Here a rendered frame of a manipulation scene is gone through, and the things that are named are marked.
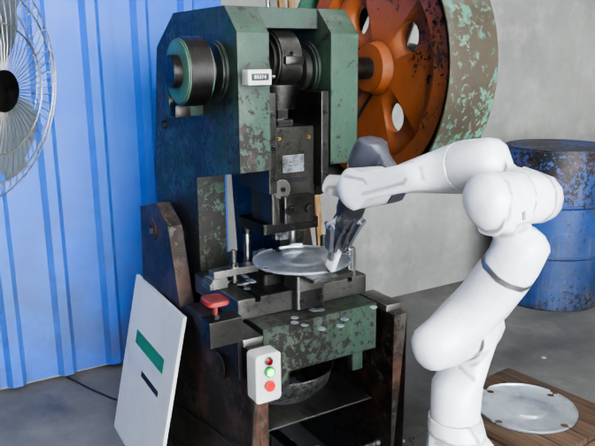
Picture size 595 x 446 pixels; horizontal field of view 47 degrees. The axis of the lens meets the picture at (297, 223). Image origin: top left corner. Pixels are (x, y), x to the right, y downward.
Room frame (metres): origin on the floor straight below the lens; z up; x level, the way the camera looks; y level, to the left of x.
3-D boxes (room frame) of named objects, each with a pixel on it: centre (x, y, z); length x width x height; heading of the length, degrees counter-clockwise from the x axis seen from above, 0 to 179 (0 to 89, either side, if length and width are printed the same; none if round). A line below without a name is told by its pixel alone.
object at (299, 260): (1.94, -0.01, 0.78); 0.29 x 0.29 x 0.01
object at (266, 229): (2.05, 0.06, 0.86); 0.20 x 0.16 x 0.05; 121
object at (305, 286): (1.90, -0.04, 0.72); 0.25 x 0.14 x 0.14; 31
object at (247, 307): (2.04, 0.06, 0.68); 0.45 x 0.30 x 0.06; 121
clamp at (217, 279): (1.96, 0.20, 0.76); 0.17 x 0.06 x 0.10; 121
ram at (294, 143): (2.01, 0.03, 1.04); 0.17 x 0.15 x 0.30; 31
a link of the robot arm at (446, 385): (1.40, -0.37, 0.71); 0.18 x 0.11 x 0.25; 133
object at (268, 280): (2.05, 0.06, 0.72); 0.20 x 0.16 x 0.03; 121
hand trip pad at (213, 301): (1.68, 0.22, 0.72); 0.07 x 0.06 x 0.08; 31
